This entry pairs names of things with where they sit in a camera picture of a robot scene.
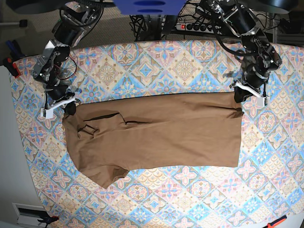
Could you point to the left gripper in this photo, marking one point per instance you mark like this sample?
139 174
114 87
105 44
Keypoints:
242 92

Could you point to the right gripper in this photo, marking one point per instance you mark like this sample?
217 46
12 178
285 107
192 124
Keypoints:
66 101

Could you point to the brown t-shirt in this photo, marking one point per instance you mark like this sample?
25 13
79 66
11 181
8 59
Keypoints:
106 140

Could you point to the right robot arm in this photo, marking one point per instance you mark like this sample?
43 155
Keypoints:
68 31

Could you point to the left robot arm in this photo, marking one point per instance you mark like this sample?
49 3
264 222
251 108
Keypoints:
235 28

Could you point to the red black clamp left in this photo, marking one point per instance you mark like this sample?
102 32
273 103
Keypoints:
12 67

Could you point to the patterned tablecloth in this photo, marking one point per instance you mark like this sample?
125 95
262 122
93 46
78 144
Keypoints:
267 184

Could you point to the orange black clamp bottom left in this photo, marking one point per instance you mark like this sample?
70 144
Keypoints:
45 218

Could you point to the white floor vent box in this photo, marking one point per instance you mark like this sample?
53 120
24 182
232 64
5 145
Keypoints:
28 215

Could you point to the blue plastic bin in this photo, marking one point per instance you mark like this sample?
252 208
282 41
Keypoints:
149 7

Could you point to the orange clamp bottom right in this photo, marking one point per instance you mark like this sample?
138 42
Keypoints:
276 222

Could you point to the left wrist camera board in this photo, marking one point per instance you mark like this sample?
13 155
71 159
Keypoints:
262 101

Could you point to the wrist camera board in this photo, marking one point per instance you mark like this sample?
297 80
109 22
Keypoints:
46 113
262 101

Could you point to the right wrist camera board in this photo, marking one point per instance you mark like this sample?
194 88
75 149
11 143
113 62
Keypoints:
46 113

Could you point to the power strip with red switch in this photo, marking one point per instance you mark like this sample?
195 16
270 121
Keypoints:
194 27

